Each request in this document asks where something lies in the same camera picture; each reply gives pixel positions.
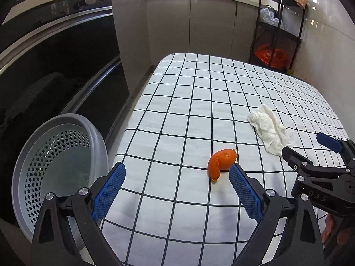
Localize white tissue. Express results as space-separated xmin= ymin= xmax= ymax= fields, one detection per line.
xmin=246 ymin=104 xmax=291 ymax=156

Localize black metal shelf rack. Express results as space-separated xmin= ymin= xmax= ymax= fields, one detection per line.
xmin=248 ymin=0 xmax=307 ymax=74

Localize black built-in oven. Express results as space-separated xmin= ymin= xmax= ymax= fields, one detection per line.
xmin=1 ymin=0 xmax=129 ymax=223

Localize white grid tablecloth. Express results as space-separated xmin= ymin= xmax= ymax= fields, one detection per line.
xmin=102 ymin=53 xmax=347 ymax=265

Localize orange peel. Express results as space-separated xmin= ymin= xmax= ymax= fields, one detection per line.
xmin=208 ymin=149 xmax=238 ymax=182

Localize red plastic bag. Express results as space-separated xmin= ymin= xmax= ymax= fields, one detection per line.
xmin=254 ymin=43 xmax=288 ymax=70

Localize grey kitchen cabinets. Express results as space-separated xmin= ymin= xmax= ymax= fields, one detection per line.
xmin=111 ymin=0 xmax=258 ymax=96

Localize grey perforated trash basket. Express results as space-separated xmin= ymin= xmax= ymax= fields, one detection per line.
xmin=12 ymin=113 xmax=109 ymax=240

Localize person's right hand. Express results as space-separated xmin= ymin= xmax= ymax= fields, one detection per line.
xmin=321 ymin=213 xmax=354 ymax=246

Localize clear plastic bag on shelf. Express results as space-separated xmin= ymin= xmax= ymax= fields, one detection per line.
xmin=259 ymin=6 xmax=288 ymax=31

